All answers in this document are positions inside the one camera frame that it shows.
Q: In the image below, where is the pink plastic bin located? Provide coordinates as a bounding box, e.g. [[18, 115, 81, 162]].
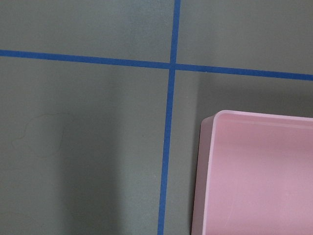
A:
[[191, 110, 313, 235]]

